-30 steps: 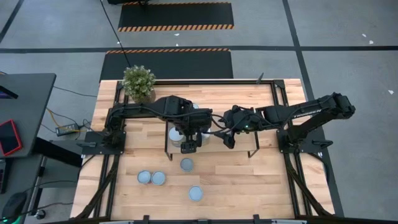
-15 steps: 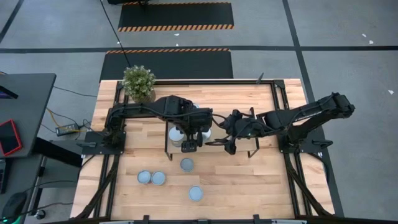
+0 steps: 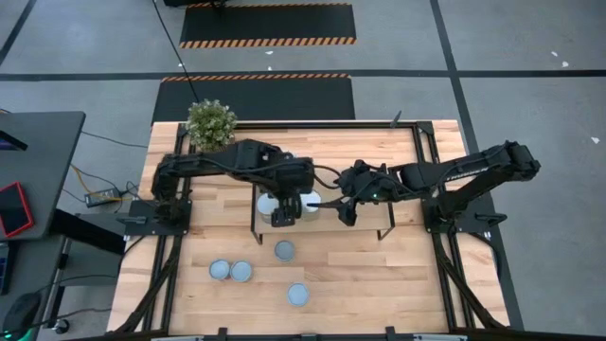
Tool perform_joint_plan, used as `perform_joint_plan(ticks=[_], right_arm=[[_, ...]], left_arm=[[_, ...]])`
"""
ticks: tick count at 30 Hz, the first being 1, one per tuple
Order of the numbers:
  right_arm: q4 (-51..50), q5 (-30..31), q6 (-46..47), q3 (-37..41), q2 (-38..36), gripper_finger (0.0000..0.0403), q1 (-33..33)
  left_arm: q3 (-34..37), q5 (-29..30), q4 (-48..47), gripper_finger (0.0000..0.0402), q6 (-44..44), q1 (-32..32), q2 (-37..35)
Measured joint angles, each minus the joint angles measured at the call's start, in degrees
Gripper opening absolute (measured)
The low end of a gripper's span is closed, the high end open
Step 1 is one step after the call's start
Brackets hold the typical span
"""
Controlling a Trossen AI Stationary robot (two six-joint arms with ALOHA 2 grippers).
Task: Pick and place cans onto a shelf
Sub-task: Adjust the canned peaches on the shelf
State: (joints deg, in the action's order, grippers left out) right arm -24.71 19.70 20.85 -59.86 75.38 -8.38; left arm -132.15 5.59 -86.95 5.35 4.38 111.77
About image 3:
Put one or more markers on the black desk support beam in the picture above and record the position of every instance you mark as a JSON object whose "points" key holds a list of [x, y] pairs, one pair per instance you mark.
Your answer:
{"points": [[85, 232]]}

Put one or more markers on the black power adapter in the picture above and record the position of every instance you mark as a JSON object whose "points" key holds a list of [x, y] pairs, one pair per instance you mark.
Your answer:
{"points": [[101, 197]]}

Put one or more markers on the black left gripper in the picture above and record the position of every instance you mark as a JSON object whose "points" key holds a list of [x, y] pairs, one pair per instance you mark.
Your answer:
{"points": [[286, 210]]}

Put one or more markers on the white-lidded tin can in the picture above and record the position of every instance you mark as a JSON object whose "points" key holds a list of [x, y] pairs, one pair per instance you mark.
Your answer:
{"points": [[312, 196]]}

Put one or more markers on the black mat one hazard stripe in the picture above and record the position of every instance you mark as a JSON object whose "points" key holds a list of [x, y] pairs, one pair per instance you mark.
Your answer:
{"points": [[284, 99]]}

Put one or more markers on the grey-lidded tin can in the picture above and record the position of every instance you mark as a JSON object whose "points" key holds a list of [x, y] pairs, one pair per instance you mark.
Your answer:
{"points": [[219, 269], [241, 271]]}

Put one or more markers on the green potted plant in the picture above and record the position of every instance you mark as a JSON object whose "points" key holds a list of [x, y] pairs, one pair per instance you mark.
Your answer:
{"points": [[210, 123]]}

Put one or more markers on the red-edged black tablet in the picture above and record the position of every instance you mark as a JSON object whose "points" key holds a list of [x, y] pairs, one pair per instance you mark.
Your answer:
{"points": [[14, 210]]}

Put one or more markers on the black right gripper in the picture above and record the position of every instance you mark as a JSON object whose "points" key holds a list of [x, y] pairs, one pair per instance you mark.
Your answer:
{"points": [[364, 184]]}

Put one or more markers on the wooden shelf with black legs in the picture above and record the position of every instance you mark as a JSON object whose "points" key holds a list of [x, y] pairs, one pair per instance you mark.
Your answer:
{"points": [[374, 220]]}

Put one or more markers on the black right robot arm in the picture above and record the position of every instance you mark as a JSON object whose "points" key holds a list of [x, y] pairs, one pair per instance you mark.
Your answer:
{"points": [[473, 166]]}

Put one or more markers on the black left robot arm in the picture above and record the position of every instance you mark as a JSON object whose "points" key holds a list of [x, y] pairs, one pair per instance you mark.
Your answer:
{"points": [[213, 163]]}

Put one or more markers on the black caster wheel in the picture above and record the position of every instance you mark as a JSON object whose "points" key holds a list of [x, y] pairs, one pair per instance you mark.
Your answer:
{"points": [[62, 326]]}

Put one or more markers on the black monitor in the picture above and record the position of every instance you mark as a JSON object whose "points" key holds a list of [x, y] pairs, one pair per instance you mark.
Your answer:
{"points": [[9, 141]]}

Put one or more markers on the grey desk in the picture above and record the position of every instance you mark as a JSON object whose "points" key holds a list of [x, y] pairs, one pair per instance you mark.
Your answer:
{"points": [[42, 156]]}

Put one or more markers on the black computer mouse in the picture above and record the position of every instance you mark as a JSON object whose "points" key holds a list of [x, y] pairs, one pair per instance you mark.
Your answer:
{"points": [[21, 312]]}

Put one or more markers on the teal vegetable-print tin can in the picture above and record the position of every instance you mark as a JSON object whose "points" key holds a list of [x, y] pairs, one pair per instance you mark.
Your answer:
{"points": [[298, 294]]}

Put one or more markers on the black metal table frame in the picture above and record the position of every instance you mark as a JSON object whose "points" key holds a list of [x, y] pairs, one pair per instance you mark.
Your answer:
{"points": [[331, 126]]}

